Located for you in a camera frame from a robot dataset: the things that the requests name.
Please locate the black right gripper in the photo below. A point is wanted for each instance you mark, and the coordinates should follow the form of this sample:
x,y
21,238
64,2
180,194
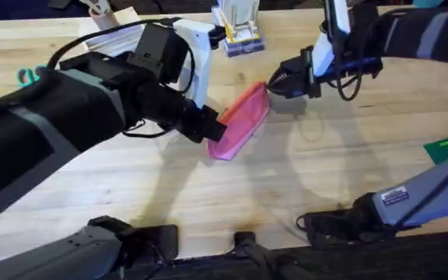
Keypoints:
x,y
366,43

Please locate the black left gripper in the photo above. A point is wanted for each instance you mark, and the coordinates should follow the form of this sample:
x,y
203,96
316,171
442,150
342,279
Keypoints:
x,y
158,101

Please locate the pink soft zip bag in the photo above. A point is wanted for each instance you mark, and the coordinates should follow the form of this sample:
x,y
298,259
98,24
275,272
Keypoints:
x,y
243,120

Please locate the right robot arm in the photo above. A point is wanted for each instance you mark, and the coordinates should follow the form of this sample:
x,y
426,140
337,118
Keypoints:
x,y
422,194

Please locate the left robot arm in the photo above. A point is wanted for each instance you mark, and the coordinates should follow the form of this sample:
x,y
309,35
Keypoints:
x,y
33,128

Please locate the right wrist upright plate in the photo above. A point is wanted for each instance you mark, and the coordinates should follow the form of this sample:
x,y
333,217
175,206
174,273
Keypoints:
x,y
331,39

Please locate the wrist upright plate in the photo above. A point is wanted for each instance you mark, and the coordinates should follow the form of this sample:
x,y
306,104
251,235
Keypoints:
x,y
198,58
331,39

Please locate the left wrist upright plate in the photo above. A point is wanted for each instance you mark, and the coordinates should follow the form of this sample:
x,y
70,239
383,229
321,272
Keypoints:
x,y
198,58

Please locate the filled box with clear holder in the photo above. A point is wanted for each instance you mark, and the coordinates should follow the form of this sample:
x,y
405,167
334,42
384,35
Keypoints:
x,y
241,27

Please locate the white paper booklet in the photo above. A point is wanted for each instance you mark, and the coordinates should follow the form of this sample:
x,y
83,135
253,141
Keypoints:
x,y
111,35

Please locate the green board with blocks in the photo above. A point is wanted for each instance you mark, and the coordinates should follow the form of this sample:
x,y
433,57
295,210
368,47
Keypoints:
x,y
445,148

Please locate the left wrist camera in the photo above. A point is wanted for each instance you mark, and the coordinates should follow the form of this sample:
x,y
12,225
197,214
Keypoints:
x,y
158,50

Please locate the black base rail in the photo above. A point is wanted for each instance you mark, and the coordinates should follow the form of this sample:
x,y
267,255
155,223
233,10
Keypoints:
x,y
364,260

